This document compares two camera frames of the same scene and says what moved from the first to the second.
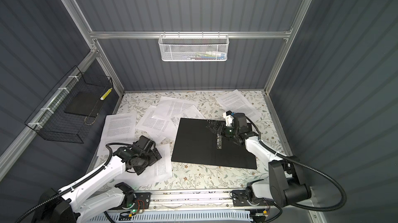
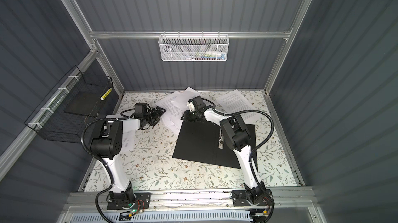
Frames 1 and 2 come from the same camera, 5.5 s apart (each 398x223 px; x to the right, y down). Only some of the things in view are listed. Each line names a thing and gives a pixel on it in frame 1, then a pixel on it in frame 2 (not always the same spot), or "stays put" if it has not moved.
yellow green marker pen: [106, 93] stays put
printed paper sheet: [236, 102] stays put
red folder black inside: [196, 143] stays put
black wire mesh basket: [67, 113] stays put
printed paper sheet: [159, 170] → [128, 139]
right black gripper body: [231, 132] → [195, 115]
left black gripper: [154, 158] → [157, 115]
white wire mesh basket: [194, 47] stays put
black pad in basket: [85, 103] stays put
